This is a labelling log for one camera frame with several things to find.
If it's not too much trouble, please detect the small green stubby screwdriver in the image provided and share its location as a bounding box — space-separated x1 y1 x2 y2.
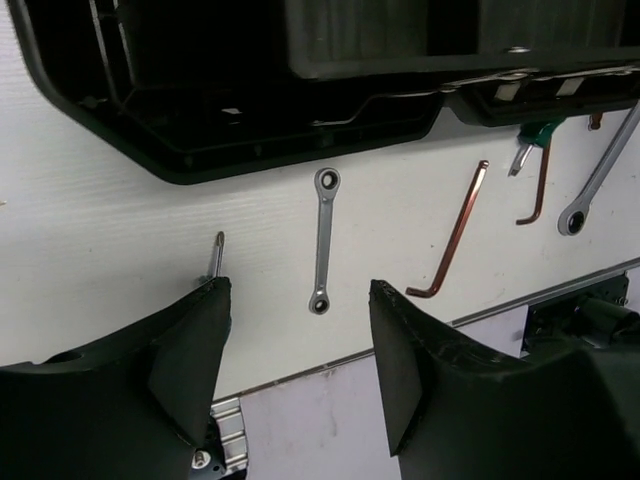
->
509 118 566 176

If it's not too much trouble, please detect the brown hex key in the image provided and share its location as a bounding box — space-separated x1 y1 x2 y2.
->
588 112 603 131
405 160 490 299
516 146 551 226

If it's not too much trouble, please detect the large silver ratchet wrench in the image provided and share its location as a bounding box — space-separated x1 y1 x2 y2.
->
557 103 639 236

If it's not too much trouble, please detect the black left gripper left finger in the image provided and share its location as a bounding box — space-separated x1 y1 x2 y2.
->
1 277 231 479

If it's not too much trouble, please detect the green screwdriver orange cap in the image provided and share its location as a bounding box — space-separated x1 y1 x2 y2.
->
197 231 225 285

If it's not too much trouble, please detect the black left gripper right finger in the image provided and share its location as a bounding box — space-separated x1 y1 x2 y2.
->
369 280 639 479

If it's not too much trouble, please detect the small silver ratchet wrench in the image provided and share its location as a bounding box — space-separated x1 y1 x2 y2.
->
309 167 341 315

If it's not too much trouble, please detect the black plastic toolbox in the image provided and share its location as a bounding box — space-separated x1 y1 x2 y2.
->
8 1 639 185

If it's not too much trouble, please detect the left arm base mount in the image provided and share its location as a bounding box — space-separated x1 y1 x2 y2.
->
189 397 249 480

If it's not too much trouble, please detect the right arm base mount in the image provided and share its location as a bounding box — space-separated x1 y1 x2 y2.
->
521 273 639 357

